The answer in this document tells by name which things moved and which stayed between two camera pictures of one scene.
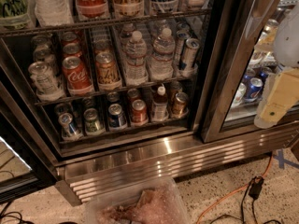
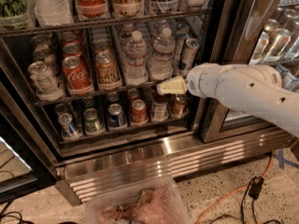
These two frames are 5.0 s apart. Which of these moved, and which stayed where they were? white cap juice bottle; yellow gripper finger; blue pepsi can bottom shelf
Moved: yellow gripper finger
Stayed: white cap juice bottle; blue pepsi can bottom shelf
